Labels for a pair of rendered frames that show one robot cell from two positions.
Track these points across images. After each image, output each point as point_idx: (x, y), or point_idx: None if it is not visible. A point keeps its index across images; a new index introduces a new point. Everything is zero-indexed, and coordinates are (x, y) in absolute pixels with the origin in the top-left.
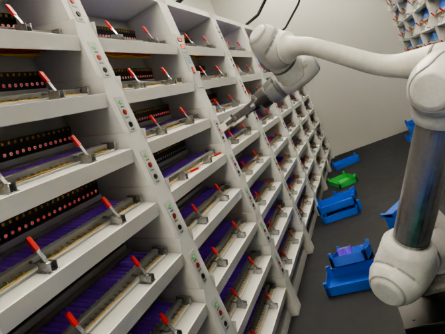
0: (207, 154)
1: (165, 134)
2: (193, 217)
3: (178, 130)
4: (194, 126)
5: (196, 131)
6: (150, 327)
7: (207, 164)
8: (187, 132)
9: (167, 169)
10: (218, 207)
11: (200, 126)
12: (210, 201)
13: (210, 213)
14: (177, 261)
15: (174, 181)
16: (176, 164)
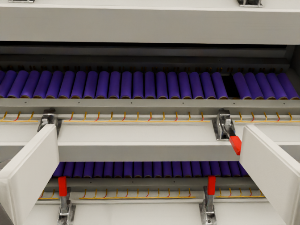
0: (271, 109)
1: (16, 2)
2: (68, 190)
3: (100, 7)
4: (235, 18)
5: (240, 37)
6: None
7: (206, 135)
8: (164, 26)
9: (112, 76)
10: (160, 214)
11: (285, 28)
12: (178, 189)
13: (119, 213)
14: None
15: (18, 121)
16: (160, 76)
